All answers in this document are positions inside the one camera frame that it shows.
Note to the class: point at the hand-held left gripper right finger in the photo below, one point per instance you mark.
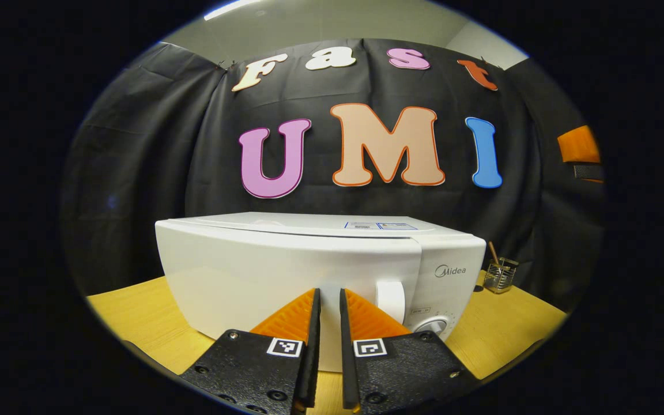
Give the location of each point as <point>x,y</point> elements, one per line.
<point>348,369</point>

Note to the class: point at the white microwave oven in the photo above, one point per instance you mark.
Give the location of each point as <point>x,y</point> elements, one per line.
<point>251,271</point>

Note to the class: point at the ceiling light panel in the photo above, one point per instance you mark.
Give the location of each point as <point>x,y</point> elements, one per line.
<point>228,8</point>

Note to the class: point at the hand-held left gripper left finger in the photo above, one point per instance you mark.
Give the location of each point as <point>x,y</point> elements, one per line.
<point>310,369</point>

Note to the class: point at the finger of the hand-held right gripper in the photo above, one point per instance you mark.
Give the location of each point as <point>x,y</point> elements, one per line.
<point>578,145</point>

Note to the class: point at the wooden stick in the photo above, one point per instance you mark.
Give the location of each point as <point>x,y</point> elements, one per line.
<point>493,252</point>

